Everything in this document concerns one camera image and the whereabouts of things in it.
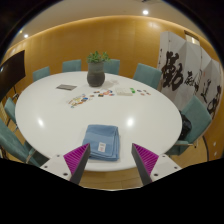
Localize colourful sticker sheet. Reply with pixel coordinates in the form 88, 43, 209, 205
66, 93, 90, 109

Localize flat grey tablet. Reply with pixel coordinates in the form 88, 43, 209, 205
55, 83, 78, 92

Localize small round coloured stickers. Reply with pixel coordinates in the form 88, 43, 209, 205
136, 88, 152, 97

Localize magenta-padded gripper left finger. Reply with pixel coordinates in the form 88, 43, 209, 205
39, 142, 92, 185

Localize black television screen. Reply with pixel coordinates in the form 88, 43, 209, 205
0, 49, 27, 101

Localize potted plant in grey pot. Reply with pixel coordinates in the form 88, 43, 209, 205
86, 50, 112, 88

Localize white calligraphy folding screen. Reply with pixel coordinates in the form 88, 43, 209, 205
156, 30, 224, 119

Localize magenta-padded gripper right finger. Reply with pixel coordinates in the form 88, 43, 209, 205
130, 142, 184, 186

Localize flat white box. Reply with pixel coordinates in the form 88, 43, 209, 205
115, 87, 134, 97

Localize teal chairs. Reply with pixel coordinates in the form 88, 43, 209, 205
0, 58, 213, 168

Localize blue towel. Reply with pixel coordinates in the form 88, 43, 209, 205
81, 124, 121, 162

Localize row of small colourful cards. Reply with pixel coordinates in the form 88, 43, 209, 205
89, 88, 116, 98

